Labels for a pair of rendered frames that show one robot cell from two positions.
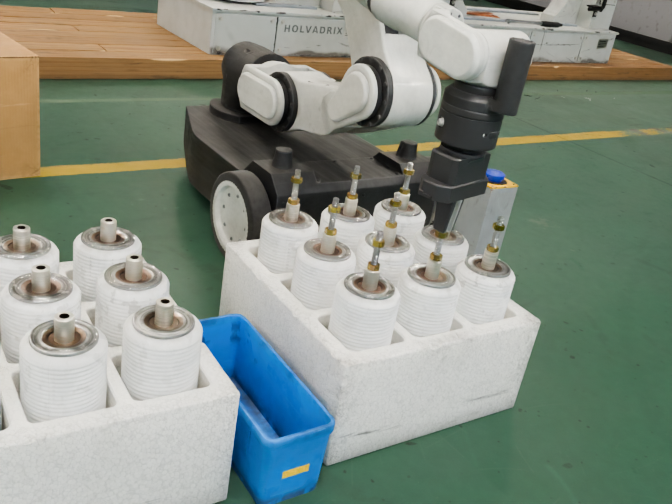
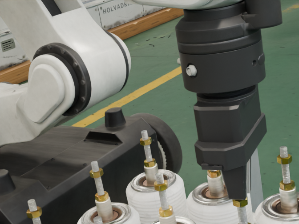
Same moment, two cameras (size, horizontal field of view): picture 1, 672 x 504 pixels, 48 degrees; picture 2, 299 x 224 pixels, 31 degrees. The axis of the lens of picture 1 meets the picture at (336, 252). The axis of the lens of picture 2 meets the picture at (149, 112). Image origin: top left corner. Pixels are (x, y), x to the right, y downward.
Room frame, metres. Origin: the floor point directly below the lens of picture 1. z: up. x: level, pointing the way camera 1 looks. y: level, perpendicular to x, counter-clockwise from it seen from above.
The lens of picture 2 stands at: (0.49, 0.05, 0.64)
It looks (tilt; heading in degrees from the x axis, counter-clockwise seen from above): 18 degrees down; 348
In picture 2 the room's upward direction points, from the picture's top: 10 degrees counter-clockwise
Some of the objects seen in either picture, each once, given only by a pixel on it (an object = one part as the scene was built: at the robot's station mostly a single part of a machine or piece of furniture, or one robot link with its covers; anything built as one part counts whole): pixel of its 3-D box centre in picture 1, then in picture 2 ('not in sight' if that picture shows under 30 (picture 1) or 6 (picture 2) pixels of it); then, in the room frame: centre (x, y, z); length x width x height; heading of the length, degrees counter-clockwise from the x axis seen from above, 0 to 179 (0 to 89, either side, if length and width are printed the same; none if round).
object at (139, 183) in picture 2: (401, 207); (153, 181); (1.29, -0.10, 0.25); 0.08 x 0.08 x 0.01
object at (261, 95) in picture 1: (290, 95); not in sight; (1.85, 0.18, 0.28); 0.21 x 0.20 x 0.13; 39
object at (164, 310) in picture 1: (164, 312); not in sight; (0.78, 0.19, 0.26); 0.02 x 0.02 x 0.03
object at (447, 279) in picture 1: (431, 276); not in sight; (1.03, -0.15, 0.25); 0.08 x 0.08 x 0.01
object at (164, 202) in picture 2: (393, 214); (163, 199); (1.13, -0.08, 0.30); 0.01 x 0.01 x 0.08
